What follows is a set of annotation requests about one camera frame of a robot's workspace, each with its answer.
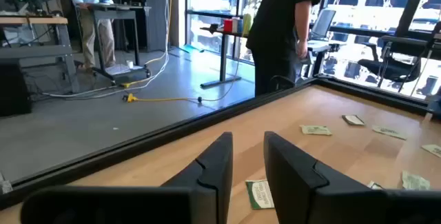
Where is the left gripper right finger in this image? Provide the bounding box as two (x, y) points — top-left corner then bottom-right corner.
(263, 130), (441, 224)

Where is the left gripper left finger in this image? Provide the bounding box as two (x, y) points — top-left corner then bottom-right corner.
(19, 131), (234, 224)

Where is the black standing desk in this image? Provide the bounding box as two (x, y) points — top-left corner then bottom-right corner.
(199, 23), (249, 90)

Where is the teal flat floor object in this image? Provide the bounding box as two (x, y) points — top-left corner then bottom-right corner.
(178, 43), (205, 54)

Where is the black office chair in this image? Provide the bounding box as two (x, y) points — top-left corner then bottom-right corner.
(357, 36), (428, 92)

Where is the white blue container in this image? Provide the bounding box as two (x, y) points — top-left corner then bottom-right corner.
(232, 17), (244, 34)

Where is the green cylinder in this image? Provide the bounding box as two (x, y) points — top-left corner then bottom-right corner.
(242, 12), (253, 37)

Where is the grey mesh office chair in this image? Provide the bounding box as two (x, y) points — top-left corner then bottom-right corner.
(308, 8), (347, 80)

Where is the black tall cabinet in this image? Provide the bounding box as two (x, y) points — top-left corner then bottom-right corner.
(116, 0), (170, 53)

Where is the dark rolling desk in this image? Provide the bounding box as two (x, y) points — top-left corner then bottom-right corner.
(76, 2), (152, 86)

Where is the black floor box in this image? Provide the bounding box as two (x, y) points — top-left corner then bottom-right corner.
(0, 61), (32, 117)

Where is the wooden top robot table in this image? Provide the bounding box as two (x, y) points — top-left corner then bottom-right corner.
(0, 15), (81, 94)

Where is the black aluminium table frame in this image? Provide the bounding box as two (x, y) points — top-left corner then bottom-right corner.
(0, 74), (441, 211)

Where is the yellow cable with black connector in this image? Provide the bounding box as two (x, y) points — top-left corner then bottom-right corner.
(122, 57), (242, 104)

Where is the white cable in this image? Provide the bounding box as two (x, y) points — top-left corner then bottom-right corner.
(41, 0), (170, 99)

